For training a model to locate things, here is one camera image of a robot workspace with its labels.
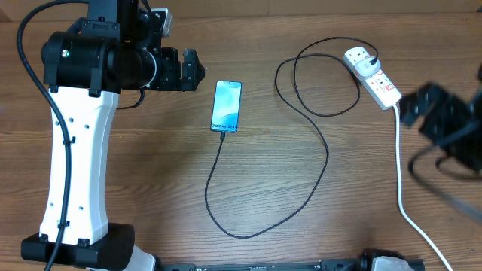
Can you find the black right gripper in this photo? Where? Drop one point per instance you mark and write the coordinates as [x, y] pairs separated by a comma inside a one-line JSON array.
[[441, 109]]

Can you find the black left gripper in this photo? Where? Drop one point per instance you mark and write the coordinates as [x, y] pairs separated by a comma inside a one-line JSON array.
[[172, 79]]

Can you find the Galaxy S24 smartphone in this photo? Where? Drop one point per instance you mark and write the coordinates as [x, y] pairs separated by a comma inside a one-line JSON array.
[[226, 106]]

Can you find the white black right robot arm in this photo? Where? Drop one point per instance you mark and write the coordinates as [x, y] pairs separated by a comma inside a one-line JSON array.
[[469, 155]]

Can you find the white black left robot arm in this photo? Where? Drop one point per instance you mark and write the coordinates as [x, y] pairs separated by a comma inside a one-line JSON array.
[[115, 47]]

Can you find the white charger plug adapter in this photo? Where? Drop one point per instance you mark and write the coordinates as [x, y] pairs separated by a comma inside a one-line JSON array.
[[367, 67]]

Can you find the white power strip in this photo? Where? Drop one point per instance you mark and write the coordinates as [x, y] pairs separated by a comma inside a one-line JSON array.
[[381, 89]]

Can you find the cardboard back panel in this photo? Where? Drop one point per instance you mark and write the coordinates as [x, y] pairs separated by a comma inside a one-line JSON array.
[[15, 10]]

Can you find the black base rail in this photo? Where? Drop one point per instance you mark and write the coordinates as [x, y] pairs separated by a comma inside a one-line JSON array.
[[323, 265]]

